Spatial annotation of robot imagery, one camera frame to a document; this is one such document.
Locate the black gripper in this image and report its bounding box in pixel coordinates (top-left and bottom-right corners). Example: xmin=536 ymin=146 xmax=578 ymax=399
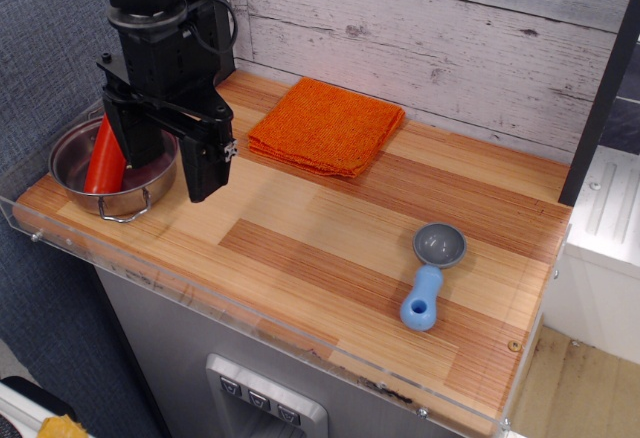
xmin=98 ymin=25 xmax=235 ymax=203

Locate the blue handled grey spoon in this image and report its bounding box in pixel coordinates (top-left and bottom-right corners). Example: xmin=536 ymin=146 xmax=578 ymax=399
xmin=400 ymin=222 xmax=467 ymax=332

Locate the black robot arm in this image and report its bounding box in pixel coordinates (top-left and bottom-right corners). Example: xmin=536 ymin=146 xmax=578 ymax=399
xmin=98 ymin=0 xmax=238 ymax=203

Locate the orange folded cloth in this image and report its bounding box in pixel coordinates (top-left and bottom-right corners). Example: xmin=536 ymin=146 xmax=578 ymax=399
xmin=248 ymin=77 xmax=405 ymax=178

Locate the red sausage toy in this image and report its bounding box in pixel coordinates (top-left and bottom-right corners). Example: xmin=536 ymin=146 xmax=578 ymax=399
xmin=83 ymin=115 xmax=127 ymax=194

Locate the stainless steel pot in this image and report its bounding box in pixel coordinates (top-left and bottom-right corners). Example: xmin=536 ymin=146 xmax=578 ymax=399
xmin=49 ymin=118 xmax=178 ymax=223

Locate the clear acrylic table guard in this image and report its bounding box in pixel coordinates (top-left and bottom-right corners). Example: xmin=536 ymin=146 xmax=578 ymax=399
xmin=1 ymin=189 xmax=568 ymax=437

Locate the grey cabinet with dispenser panel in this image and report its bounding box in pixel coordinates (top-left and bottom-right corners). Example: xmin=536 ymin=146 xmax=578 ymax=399
xmin=98 ymin=270 xmax=454 ymax=437

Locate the white side cabinet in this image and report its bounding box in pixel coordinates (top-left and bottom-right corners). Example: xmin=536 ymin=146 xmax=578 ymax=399
xmin=541 ymin=146 xmax=639 ymax=363

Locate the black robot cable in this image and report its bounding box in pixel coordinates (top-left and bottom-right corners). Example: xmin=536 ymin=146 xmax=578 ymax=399
xmin=185 ymin=0 xmax=238 ymax=57

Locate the black vertical post left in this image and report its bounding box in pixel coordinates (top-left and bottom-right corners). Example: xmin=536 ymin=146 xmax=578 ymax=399
xmin=191 ymin=0 xmax=237 ymax=86

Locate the black vertical post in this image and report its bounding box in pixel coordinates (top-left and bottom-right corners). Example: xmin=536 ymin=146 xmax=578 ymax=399
xmin=191 ymin=0 xmax=237 ymax=86
xmin=557 ymin=0 xmax=640 ymax=207

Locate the black vertical post right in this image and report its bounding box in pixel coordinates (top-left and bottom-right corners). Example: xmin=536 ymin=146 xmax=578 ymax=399
xmin=557 ymin=0 xmax=640 ymax=207

